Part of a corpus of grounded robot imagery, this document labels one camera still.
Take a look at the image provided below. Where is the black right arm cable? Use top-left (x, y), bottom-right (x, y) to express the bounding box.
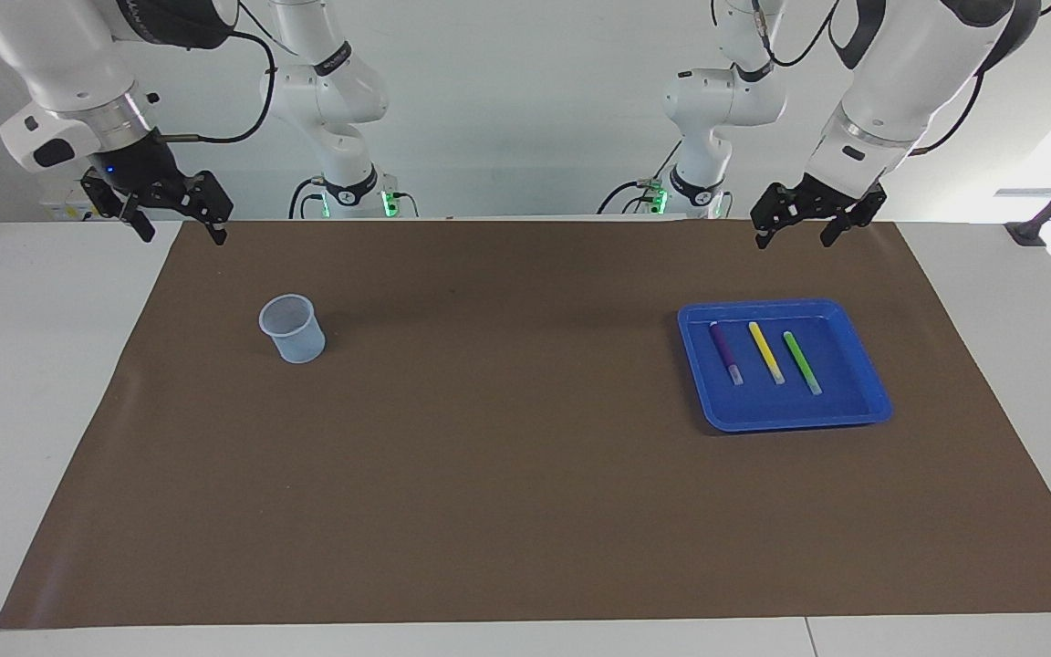
top-left (161, 0), bottom-right (303, 145)

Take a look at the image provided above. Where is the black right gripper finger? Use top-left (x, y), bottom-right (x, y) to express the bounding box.
top-left (80, 169), bottom-right (158, 244)
top-left (161, 171), bottom-right (234, 246)

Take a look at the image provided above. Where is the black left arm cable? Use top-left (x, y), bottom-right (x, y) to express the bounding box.
top-left (752, 0), bottom-right (1051, 158)

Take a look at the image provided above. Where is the black left base cable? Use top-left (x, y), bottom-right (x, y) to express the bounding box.
top-left (597, 137), bottom-right (683, 216)

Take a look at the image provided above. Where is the white wall socket box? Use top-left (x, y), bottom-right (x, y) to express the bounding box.
top-left (40, 178), bottom-right (99, 223)

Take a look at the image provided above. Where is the yellow marker pen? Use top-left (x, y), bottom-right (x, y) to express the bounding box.
top-left (748, 321), bottom-right (786, 385)

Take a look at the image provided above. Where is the blue plastic tray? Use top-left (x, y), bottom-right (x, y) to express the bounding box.
top-left (677, 298), bottom-right (894, 433)

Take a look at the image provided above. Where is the green marker pen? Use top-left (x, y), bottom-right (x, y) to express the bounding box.
top-left (782, 330), bottom-right (824, 396)

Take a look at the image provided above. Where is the purple marker pen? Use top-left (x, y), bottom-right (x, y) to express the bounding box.
top-left (709, 321), bottom-right (744, 386)

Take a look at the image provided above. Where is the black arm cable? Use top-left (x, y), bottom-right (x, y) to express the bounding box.
top-left (752, 0), bottom-right (1051, 158)
top-left (161, 0), bottom-right (303, 145)

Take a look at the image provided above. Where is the brown table mat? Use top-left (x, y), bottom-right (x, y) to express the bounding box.
top-left (0, 219), bottom-right (1051, 631)

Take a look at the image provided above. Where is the translucent plastic cup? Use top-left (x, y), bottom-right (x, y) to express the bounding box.
top-left (258, 294), bottom-right (327, 364)

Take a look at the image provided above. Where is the black base cable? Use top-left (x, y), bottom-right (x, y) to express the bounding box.
top-left (597, 137), bottom-right (683, 216)
top-left (288, 176), bottom-right (330, 220)

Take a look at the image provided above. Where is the black right base cable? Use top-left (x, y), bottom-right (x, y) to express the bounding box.
top-left (288, 176), bottom-right (330, 220)

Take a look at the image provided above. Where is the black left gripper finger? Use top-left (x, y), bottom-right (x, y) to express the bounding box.
top-left (819, 185), bottom-right (888, 248)
top-left (751, 182), bottom-right (809, 250)

